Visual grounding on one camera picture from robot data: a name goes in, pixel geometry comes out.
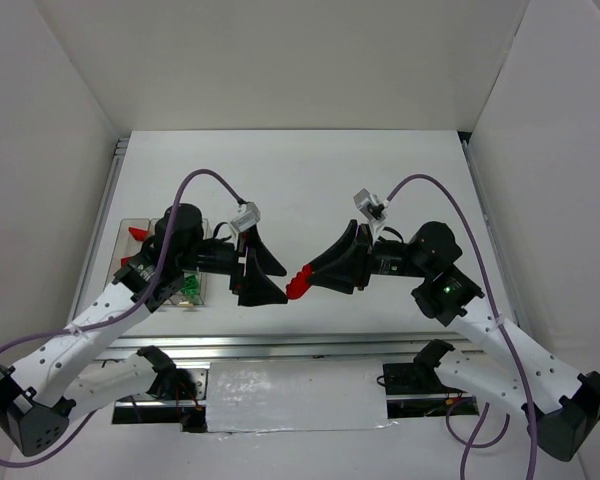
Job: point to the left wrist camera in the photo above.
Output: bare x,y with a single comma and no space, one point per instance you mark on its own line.
244,226

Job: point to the red and green round lego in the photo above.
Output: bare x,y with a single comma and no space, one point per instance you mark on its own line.
299,284

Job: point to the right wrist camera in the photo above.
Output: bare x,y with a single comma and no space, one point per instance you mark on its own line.
373,209

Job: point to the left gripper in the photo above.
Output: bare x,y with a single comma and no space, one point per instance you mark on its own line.
241,267

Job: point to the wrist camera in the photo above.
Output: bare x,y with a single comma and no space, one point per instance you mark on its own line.
373,209
244,226

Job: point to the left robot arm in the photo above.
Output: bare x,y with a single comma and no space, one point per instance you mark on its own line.
42,393

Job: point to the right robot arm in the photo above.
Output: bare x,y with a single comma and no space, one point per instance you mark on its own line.
560,404

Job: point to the clear container right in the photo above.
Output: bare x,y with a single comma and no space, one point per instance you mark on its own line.
178,301

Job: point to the clear container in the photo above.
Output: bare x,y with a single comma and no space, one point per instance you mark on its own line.
125,245
178,301

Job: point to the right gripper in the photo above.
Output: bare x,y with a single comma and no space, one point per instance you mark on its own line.
363,258

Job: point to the red curved lego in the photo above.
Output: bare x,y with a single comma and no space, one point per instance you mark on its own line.
138,234

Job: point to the aluminium rail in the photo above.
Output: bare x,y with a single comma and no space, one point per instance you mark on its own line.
192,348

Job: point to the clear container left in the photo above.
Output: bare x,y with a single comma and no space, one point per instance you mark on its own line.
125,245

